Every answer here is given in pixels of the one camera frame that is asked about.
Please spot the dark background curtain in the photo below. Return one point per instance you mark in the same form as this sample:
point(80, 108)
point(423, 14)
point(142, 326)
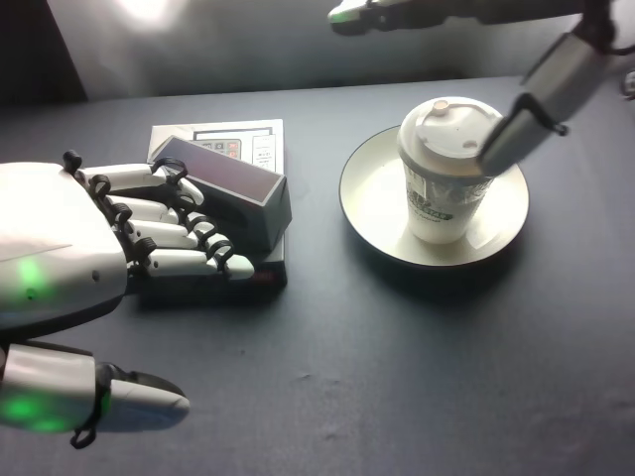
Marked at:
point(30, 49)

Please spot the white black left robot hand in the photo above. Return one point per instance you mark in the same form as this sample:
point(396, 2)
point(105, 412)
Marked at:
point(54, 238)

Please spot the grey table cloth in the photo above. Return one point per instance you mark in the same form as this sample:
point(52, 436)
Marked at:
point(347, 372)

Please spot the white plate with dark rim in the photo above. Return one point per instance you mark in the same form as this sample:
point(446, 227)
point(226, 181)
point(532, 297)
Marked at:
point(372, 198)

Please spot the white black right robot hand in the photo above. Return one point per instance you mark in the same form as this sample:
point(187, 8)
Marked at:
point(560, 84)

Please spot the white paper coffee cup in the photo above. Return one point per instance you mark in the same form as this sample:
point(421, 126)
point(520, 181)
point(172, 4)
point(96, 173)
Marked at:
point(441, 208)

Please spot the small grey box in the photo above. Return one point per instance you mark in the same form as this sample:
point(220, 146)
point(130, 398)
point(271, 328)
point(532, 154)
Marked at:
point(233, 178)

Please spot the black and white box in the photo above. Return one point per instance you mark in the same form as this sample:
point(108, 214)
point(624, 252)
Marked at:
point(268, 144)

